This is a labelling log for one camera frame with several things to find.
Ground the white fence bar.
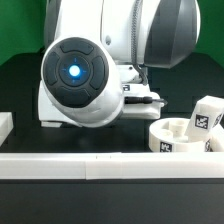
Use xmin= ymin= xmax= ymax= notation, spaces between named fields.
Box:
xmin=0 ymin=152 xmax=224 ymax=180
xmin=0 ymin=112 xmax=14 ymax=146

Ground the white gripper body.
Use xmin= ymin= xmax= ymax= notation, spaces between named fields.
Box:
xmin=37 ymin=64 xmax=165 ymax=128

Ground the black gripper cable plug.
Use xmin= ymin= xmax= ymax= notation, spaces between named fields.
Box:
xmin=124 ymin=96 xmax=168 ymax=106

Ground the white front fence bar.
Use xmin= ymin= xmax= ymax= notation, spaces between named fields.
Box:
xmin=0 ymin=152 xmax=224 ymax=180

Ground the white left fence bar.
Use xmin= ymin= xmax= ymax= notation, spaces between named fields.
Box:
xmin=0 ymin=112 xmax=14 ymax=146

